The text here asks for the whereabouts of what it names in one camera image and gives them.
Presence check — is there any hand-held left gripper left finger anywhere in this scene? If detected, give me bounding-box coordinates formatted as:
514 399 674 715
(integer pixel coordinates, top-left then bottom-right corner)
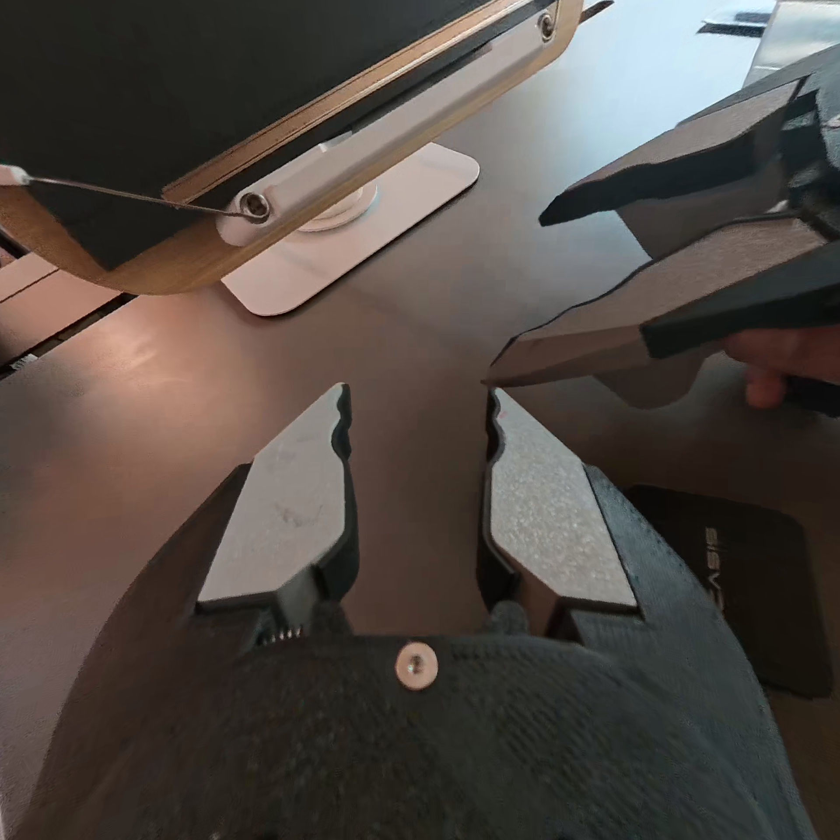
196 382 362 634

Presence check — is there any wood-framed black monitor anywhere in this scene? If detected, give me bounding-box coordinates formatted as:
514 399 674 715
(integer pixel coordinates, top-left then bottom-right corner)
0 0 585 296

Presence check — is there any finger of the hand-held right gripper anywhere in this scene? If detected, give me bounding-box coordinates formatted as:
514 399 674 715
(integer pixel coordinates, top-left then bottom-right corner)
538 76 821 261
481 218 834 410

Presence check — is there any black square pad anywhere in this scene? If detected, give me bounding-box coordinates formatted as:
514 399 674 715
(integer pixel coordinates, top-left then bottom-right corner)
629 484 834 700

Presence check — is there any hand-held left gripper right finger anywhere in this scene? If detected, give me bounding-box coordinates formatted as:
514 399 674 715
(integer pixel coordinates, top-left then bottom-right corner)
476 387 640 636

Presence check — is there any pale flat sheet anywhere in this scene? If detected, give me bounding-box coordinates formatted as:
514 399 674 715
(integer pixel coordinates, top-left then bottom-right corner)
697 0 840 85

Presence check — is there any person's right hand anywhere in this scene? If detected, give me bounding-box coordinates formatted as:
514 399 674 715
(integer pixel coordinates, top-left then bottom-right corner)
722 325 840 409

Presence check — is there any white monitor stand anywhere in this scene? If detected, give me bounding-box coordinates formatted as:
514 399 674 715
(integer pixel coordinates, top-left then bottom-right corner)
220 131 481 318

